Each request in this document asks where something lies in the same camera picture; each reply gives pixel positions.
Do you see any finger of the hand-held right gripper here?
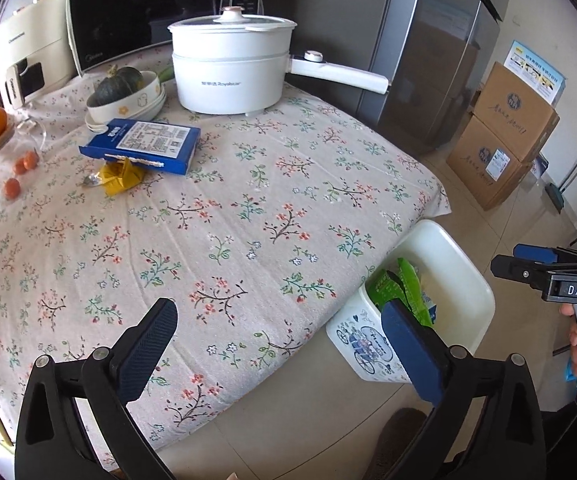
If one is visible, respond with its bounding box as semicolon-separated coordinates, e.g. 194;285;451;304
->
513;243;577;267
491;255;551;292

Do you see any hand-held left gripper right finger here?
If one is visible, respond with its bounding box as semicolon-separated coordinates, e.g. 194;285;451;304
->
381;299;546;480

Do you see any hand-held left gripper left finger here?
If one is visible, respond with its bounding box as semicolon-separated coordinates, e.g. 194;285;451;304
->
14;297;179;480

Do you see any green snack bag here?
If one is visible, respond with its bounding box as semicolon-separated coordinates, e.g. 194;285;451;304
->
365;258;435;327

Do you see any white plastic bin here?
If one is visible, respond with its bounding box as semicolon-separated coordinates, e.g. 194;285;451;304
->
325;220;496;385

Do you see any black and blue cleaning tool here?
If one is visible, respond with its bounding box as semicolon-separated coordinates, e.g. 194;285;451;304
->
543;142;577;213

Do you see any brown fuzzy slipper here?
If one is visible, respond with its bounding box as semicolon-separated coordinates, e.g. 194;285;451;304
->
368;407;429;480

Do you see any brown cardboard box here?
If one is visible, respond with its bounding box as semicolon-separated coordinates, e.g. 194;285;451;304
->
471;61;560;163
445;107;544;211

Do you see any floral tablecloth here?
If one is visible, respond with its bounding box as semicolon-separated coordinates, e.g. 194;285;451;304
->
0;45;451;453

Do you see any yellow crumpled wrapper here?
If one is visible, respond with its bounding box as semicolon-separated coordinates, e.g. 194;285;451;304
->
84;156;148;197

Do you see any blue and white box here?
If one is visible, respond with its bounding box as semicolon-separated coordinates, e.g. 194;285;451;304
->
78;118;202;177

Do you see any clear plastic bag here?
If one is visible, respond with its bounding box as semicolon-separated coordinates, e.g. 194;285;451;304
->
0;112;50;197

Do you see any white bowl with yellow flower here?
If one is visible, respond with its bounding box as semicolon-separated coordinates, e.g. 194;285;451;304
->
87;71;162;122

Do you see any dark green pumpkin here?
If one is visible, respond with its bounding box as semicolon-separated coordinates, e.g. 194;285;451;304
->
88;65;145;107

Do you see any grey refrigerator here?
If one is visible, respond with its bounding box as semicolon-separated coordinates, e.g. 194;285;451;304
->
268;0;501;158

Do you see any white electric cooking pot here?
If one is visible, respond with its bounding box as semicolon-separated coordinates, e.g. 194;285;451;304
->
167;6;389;116

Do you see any cream air fryer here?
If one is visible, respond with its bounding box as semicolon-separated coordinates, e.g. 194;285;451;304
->
0;0;76;111

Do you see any black microwave oven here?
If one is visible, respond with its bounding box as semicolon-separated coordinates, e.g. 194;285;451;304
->
67;0;269;76

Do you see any blue and yellow wall notice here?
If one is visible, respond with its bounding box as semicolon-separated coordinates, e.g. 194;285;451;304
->
503;40;567;106

